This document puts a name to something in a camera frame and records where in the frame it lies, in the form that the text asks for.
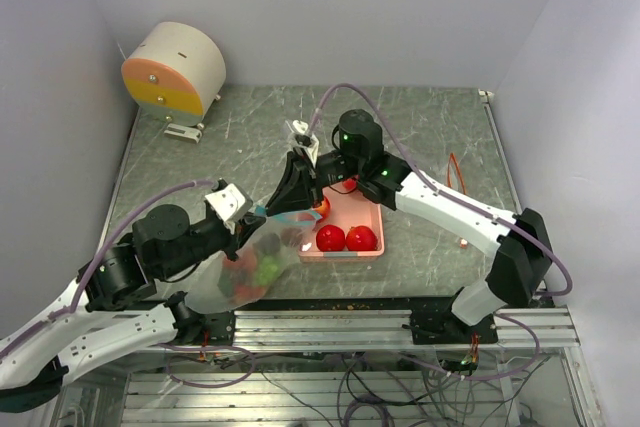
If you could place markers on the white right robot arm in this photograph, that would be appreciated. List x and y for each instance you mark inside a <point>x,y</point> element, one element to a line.
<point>517,244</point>

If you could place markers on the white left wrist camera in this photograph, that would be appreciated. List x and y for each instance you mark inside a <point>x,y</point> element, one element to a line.
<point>229,201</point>

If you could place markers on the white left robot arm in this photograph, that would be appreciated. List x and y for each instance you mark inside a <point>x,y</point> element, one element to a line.
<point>33,369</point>

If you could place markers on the pink perforated plastic basket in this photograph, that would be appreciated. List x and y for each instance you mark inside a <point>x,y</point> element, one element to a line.
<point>348,209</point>

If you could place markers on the pink-red apple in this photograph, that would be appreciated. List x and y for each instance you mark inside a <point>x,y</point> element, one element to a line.
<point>349,184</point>

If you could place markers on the red strawberry bunch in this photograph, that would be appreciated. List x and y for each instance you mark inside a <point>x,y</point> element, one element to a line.
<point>235,281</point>

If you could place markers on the red apple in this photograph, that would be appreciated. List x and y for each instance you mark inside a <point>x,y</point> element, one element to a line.
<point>330,238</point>

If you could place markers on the green grape bunch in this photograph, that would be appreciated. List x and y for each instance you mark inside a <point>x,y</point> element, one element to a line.
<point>267,271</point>

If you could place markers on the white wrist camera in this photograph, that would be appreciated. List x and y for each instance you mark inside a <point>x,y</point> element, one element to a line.
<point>229,201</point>
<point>302,140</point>

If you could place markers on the round cream drawer cabinet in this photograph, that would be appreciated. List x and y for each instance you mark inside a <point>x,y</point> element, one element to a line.
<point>175,74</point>

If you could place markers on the aluminium frame rail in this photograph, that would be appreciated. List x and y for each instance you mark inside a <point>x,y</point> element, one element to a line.
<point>324,331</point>

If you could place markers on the yellow-red peach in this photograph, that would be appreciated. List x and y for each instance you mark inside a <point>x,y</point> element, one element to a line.
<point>323,209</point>

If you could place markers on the small metal bracket block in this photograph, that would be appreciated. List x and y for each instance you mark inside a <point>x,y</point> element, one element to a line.
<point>183,133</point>

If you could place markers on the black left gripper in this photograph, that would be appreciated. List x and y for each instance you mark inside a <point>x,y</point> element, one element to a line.
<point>242,234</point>

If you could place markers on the clear blue-zipper zip bag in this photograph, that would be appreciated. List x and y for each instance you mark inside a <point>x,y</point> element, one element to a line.
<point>204,296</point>

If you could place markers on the clear red-zipper zip bag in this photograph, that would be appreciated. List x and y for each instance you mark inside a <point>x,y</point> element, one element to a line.
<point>454,178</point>

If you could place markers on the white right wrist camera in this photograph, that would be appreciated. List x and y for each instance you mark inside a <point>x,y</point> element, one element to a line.
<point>302,140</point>

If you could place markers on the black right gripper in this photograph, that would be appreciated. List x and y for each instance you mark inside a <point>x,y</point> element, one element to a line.
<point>295,190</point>

